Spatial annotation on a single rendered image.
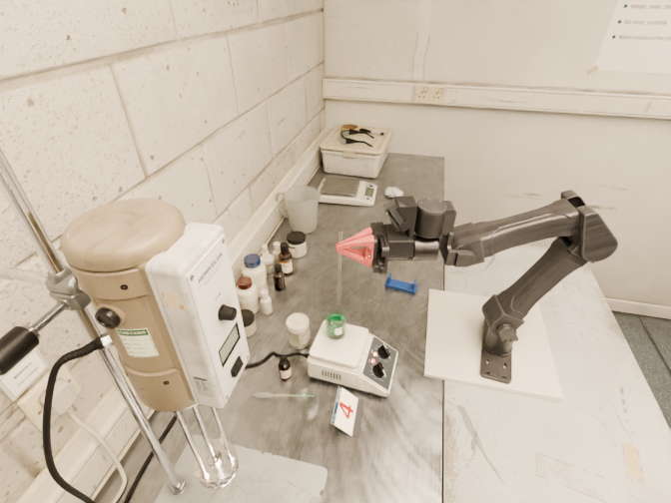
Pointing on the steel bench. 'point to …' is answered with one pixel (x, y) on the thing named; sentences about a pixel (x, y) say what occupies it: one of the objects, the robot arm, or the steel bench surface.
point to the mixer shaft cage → (212, 453)
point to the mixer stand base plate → (251, 480)
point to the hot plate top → (350, 354)
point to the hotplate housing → (347, 377)
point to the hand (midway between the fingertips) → (339, 248)
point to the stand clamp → (20, 342)
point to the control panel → (381, 363)
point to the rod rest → (400, 284)
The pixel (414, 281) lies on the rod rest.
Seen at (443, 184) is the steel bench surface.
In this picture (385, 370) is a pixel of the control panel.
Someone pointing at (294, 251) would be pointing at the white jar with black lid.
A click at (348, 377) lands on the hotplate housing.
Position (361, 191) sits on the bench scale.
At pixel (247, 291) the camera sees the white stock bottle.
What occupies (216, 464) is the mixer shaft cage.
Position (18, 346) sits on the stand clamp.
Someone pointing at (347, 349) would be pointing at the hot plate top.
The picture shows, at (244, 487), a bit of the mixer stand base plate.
